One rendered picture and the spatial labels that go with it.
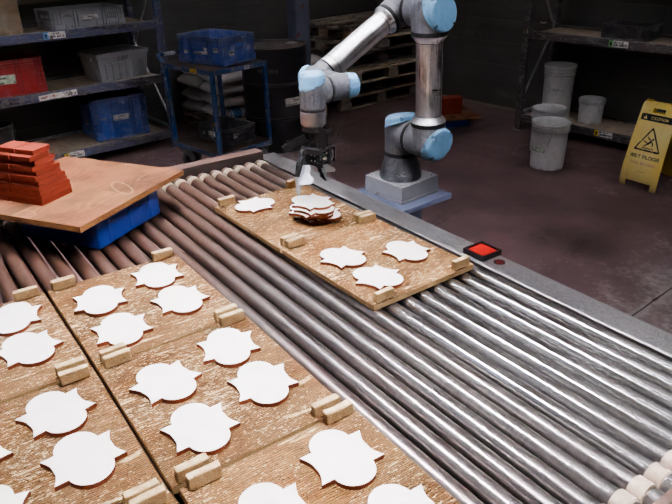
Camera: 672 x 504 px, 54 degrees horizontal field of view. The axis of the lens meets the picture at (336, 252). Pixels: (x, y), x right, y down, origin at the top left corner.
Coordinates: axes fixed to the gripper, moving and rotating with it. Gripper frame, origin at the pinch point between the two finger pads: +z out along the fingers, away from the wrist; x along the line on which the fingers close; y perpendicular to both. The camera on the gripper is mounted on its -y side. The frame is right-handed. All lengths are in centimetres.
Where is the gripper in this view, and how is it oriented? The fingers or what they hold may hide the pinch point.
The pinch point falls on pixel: (310, 188)
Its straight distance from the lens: 203.9
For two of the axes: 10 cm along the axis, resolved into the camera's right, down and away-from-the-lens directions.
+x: 5.4, -3.8, 7.5
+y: 8.4, 2.2, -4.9
